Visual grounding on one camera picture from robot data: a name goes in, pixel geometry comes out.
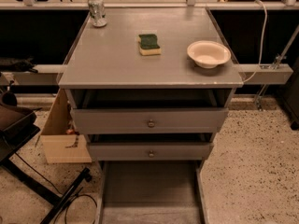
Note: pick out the grey bottom drawer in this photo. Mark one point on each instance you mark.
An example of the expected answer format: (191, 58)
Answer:
(150, 192)

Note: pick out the grey drawer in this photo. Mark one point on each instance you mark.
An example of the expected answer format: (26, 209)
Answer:
(147, 151)
(149, 120)
(150, 192)

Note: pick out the grey middle drawer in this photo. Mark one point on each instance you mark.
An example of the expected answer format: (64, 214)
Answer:
(147, 151)

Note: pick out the grey top drawer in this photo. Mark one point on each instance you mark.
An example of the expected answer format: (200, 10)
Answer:
(149, 120)

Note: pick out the green yellow sponge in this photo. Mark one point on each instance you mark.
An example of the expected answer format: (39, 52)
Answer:
(148, 45)

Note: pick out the white bowl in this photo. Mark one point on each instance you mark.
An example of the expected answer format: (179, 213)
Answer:
(208, 54)

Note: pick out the cardboard box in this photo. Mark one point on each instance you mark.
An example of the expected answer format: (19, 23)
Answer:
(60, 142)

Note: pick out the crushed silver can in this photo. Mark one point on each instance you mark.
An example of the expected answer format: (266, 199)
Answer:
(97, 13)

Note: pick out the dark chair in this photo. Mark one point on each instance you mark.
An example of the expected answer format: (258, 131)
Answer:
(17, 125)

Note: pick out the black stand with cable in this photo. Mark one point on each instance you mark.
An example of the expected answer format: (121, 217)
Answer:
(60, 202)

